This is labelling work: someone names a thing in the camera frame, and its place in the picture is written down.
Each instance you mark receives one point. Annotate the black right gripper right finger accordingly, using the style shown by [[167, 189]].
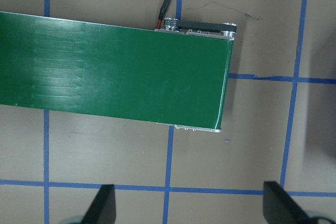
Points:
[[279, 207]]

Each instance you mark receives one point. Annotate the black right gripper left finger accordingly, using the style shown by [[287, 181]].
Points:
[[103, 207]]

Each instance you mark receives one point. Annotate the green conveyor belt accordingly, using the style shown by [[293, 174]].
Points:
[[119, 72]]

